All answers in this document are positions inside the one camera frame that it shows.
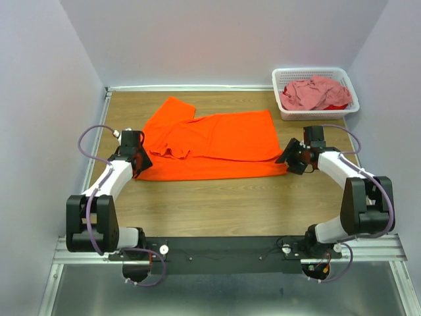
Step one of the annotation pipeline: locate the white plastic basket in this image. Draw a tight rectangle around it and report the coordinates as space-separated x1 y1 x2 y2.
272 67 360 120

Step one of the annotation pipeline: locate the orange t shirt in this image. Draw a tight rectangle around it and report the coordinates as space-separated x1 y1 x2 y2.
138 97 287 181

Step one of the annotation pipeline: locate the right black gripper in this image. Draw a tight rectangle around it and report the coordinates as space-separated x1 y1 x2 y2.
275 138 310 176

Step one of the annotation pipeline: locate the aluminium front rail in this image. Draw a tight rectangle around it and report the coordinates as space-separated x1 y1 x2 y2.
53 234 407 265

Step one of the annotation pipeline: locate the red t shirt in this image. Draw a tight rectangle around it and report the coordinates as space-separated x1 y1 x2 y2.
324 104 348 111

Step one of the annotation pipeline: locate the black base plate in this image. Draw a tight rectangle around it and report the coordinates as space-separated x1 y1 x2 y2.
117 236 341 281

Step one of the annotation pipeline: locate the pink t shirt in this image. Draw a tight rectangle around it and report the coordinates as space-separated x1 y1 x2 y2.
280 75 353 111

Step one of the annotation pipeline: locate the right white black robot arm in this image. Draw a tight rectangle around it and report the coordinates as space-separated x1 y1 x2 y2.
276 125 395 258

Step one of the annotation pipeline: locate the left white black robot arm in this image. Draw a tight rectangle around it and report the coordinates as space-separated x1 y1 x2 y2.
66 128 153 260

